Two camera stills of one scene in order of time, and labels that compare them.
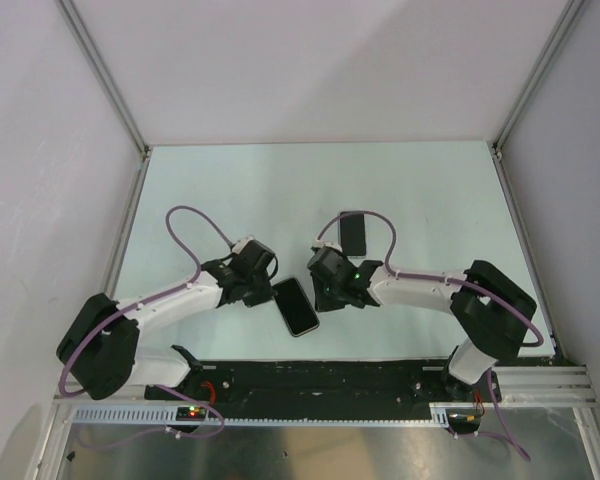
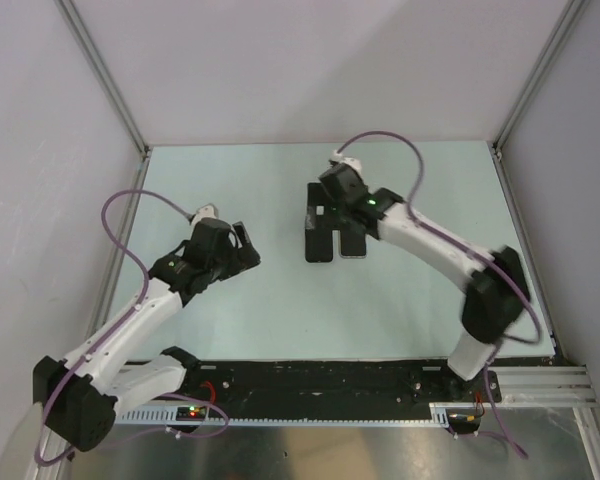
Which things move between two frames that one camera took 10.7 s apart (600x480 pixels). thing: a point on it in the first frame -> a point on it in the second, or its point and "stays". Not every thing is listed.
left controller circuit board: x=190 y=413 stays
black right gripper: x=322 y=304 -> x=318 y=196
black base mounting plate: x=335 y=382 stays
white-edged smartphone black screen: x=295 y=307 -> x=318 y=245
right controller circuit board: x=463 y=420 stays
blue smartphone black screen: x=352 y=230 stays
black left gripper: x=264 y=295 -> x=245 y=254
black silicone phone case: x=294 y=307 -> x=318 y=245
